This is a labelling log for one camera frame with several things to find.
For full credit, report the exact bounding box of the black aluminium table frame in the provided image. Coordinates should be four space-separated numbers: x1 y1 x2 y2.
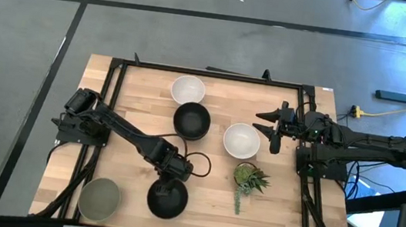
29 42 377 227

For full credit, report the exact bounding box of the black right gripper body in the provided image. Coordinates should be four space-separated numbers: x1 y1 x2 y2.
268 99 307 158

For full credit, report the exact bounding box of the white flat box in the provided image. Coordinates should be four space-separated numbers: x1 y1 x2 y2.
346 178 389 227

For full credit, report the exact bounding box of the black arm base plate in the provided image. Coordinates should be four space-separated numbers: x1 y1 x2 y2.
54 109 112 149
294 144 351 182

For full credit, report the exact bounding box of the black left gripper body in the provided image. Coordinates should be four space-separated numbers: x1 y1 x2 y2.
157 153 195 185

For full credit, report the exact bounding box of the black desk beam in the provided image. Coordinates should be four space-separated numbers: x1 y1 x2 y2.
344 179 406 221

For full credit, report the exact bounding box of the olive grey ceramic bowl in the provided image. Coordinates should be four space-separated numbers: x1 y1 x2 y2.
75 175 124 225

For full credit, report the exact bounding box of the green succulent in black pot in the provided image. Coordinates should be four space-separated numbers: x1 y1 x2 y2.
228 160 273 219

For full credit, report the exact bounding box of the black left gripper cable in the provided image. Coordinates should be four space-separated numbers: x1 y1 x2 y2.
133 128 216 179

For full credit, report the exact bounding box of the yellow power strip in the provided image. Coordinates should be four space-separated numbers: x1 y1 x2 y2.
350 104 366 119

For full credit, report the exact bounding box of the white ceramic bowl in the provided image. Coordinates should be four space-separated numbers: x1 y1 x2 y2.
169 72 208 108
220 121 263 162

